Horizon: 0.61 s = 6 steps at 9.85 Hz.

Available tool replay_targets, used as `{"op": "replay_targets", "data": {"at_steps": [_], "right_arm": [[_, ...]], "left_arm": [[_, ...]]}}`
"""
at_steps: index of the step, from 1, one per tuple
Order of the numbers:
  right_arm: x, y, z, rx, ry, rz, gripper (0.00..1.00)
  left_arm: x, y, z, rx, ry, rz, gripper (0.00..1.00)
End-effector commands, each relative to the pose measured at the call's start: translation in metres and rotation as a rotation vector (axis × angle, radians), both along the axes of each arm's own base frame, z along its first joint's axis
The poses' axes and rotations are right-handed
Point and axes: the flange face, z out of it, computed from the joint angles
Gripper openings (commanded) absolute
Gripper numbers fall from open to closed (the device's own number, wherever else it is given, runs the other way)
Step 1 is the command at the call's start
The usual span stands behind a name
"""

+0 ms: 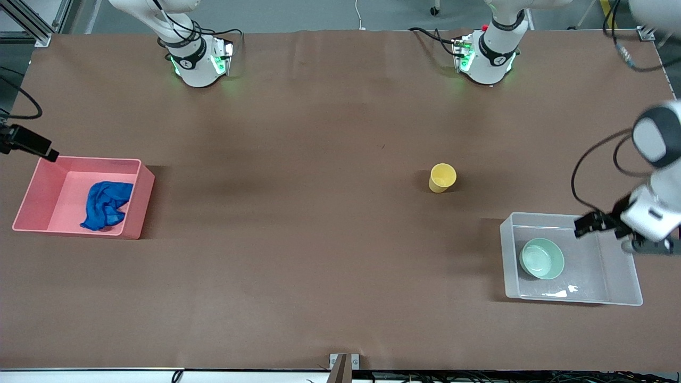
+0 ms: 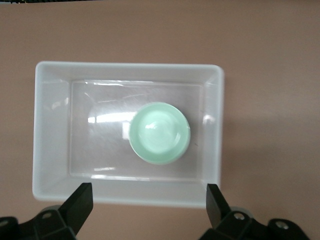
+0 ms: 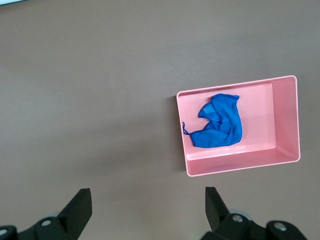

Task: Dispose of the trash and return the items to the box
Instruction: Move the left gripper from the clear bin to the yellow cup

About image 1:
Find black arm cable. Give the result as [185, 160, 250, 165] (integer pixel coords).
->
[571, 0, 668, 213]
[0, 68, 43, 120]

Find brown paper table cover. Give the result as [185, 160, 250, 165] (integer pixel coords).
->
[0, 29, 681, 373]

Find pink plastic bin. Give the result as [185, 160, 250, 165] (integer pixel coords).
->
[12, 155, 155, 240]

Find black right base cable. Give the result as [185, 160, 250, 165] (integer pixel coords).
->
[205, 28, 244, 43]

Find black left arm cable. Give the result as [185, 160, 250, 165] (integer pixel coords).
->
[571, 0, 668, 213]

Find clear plastic bin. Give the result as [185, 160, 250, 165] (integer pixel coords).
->
[500, 212, 643, 306]

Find black left base cable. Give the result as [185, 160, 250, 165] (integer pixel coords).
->
[409, 27, 463, 58]

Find yellow cup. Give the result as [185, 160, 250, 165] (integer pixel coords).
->
[429, 163, 457, 194]

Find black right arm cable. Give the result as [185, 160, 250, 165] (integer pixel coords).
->
[0, 68, 43, 120]

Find blue cloth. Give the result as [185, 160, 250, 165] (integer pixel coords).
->
[80, 181, 134, 232]

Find light green bowl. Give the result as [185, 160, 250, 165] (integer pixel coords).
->
[519, 238, 565, 280]

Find black base cable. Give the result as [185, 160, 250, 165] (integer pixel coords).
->
[205, 28, 244, 43]
[409, 27, 463, 58]

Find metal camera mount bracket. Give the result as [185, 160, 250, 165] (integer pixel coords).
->
[329, 353, 360, 383]

